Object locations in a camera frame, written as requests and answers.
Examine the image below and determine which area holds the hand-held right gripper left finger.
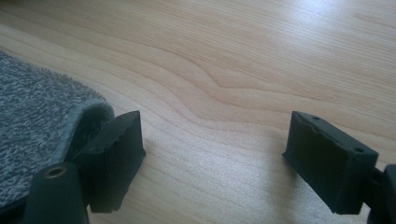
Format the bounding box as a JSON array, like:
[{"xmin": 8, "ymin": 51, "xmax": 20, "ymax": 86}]
[{"xmin": 74, "ymin": 110, "xmax": 147, "ymax": 214}]

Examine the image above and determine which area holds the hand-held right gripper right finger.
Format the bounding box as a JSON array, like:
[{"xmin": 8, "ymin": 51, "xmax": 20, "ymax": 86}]
[{"xmin": 282, "ymin": 110, "xmax": 380, "ymax": 216}]

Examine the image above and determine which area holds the grey speckled towel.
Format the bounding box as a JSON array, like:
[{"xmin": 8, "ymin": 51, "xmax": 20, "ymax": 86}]
[{"xmin": 0, "ymin": 50, "xmax": 116, "ymax": 209}]

